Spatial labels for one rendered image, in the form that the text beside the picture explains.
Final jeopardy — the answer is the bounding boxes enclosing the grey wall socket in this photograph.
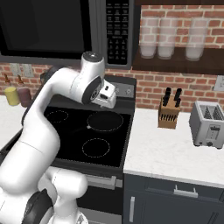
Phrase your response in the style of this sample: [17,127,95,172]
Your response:
[9,63,23,77]
[22,64,35,79]
[213,75,224,93]

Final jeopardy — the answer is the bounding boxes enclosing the wooden knife block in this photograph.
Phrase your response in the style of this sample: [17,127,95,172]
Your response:
[157,95,182,130]

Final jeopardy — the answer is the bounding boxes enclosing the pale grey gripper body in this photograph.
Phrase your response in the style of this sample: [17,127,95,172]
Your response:
[92,92,118,109]

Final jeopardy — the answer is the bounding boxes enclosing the grey toaster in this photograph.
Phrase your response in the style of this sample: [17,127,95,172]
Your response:
[188,100,224,151]

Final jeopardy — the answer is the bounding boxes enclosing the grey drawer handle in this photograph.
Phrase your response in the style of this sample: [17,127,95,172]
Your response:
[173,185,200,199]

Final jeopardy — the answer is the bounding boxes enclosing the dark wooden wall shelf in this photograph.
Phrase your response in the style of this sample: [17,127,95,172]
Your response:
[131,0,224,76]

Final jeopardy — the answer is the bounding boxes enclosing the clear glass jar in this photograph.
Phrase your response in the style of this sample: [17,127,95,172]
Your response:
[157,17,179,60]
[138,17,160,60]
[185,17,210,62]

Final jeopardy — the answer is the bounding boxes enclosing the yellow squeeze bottle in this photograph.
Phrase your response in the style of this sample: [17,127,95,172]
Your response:
[3,73,20,107]

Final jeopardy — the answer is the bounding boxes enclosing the black stove with hob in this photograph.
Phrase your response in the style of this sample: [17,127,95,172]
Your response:
[0,66,137,224]

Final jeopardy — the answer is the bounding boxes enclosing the dark grey drawer front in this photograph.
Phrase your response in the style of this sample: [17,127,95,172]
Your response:
[144,176,224,205]

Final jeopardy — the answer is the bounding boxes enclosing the black microwave oven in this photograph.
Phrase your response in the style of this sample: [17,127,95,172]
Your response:
[0,0,142,70]

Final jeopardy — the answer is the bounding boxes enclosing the dark red squeeze bottle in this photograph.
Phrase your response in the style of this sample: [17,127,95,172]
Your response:
[16,74,32,108]

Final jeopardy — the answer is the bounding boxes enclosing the grey cupboard door handle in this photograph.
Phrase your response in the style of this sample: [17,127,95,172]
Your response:
[129,195,137,224]

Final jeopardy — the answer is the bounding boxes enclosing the dark grey cupboard door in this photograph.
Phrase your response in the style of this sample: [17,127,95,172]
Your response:
[208,200,224,224]
[122,188,212,224]

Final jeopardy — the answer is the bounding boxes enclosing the black knife handle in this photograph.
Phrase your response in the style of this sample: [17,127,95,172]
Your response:
[162,87,172,107]
[172,87,183,109]

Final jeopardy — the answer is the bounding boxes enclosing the grey oven door handle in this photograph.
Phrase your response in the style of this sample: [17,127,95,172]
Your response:
[84,173,123,191]

